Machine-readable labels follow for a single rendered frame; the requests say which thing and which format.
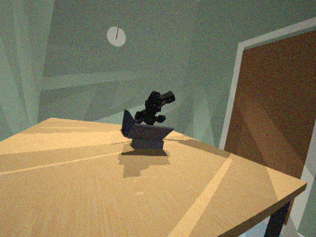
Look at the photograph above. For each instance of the grey switch panel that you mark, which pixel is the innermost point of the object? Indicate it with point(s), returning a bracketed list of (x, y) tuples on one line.
[(148, 136)]

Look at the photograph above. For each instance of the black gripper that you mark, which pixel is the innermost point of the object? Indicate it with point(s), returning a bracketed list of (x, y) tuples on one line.
[(150, 117)]

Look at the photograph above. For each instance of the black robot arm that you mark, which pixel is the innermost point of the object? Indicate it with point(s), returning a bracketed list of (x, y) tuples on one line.
[(156, 100)]

